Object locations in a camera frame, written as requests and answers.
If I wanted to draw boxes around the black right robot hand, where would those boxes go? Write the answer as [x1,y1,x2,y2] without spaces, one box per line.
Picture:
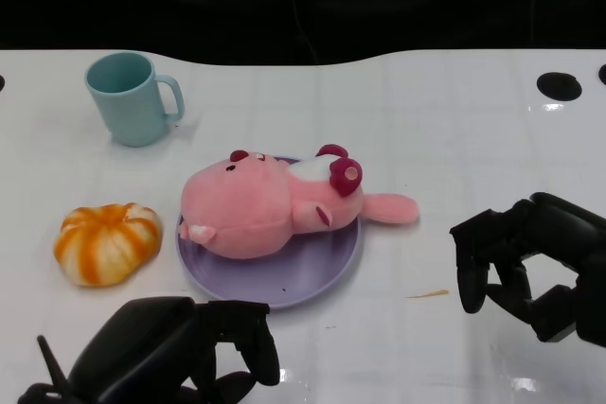
[449,192,606,344]

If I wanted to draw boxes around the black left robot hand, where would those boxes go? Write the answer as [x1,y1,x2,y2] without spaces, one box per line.
[68,296,282,404]

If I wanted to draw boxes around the pink plush doll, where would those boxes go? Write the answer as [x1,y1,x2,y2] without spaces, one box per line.
[178,143,420,261]

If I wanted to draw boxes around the purple plate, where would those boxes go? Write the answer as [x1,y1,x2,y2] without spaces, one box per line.
[174,154,364,309]

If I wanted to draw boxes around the orange striped pumpkin plush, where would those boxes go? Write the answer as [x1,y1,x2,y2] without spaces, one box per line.
[52,202,164,288]

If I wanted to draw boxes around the teal mug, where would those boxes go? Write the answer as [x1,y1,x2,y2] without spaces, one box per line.
[84,52,186,148]

